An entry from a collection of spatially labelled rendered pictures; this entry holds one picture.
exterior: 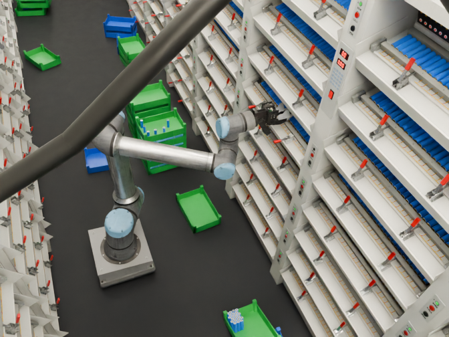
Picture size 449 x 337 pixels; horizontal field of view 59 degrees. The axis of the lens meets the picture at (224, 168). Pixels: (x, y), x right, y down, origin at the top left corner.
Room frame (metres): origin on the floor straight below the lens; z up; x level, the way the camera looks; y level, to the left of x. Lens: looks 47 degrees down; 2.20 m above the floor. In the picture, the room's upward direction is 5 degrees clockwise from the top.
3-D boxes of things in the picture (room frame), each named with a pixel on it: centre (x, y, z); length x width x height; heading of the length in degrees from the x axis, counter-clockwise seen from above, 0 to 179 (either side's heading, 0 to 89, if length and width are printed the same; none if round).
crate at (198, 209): (1.63, 0.15, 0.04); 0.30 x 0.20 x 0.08; 31
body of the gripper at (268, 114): (1.45, -0.16, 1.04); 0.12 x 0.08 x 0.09; 117
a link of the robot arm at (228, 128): (1.38, -0.01, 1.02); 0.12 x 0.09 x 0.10; 117
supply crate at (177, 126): (2.08, 0.47, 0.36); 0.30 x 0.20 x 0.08; 120
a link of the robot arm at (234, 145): (1.36, -0.01, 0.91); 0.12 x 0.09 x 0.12; 177
